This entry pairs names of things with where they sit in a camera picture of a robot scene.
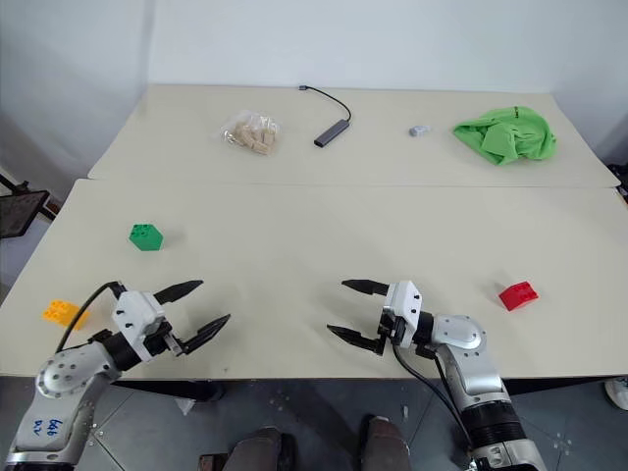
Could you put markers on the green toy brick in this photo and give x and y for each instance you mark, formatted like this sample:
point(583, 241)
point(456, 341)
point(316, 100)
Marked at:
point(145, 237)

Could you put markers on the small grey clip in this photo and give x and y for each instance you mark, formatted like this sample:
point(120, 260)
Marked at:
point(418, 130)

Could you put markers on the red toy brick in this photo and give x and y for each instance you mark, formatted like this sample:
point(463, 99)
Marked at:
point(518, 296)

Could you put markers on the orange toy brick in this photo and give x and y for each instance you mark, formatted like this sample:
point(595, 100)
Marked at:
point(63, 314)

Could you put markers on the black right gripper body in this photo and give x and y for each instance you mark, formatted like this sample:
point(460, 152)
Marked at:
point(391, 328)

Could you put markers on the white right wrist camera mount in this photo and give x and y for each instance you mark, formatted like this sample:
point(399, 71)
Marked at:
point(405, 304)

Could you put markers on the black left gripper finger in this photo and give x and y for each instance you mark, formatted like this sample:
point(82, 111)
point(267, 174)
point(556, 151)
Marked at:
point(203, 333)
point(177, 290)

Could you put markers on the black mesh chair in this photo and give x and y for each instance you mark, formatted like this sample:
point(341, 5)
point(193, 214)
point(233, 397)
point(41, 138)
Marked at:
point(19, 212)

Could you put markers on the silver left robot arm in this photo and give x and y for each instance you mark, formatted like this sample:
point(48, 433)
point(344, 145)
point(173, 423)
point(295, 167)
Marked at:
point(64, 392)

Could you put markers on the black object at edge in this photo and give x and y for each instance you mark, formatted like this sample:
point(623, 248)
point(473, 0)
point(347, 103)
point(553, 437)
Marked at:
point(621, 177)

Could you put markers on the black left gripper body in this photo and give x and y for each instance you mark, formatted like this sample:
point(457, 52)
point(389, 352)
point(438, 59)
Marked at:
point(162, 338)

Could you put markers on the crumpled green cloth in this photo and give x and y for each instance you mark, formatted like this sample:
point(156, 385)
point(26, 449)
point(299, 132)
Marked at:
point(508, 135)

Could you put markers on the white shoe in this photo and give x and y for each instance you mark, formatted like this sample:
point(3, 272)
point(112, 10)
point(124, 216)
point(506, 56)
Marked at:
point(617, 391)

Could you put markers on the bag of wooden blocks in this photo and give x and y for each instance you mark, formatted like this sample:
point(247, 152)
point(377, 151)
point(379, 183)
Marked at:
point(252, 134)

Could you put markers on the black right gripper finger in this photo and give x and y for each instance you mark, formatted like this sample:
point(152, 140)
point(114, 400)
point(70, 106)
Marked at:
point(354, 337)
point(365, 286)

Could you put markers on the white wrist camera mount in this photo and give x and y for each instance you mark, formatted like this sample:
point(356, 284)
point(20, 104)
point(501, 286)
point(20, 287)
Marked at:
point(405, 304)
point(133, 314)

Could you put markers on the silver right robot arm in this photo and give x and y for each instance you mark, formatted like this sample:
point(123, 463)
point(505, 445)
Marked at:
point(471, 368)

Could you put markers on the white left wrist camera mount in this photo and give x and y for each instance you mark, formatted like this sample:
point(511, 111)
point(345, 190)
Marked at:
point(133, 314)

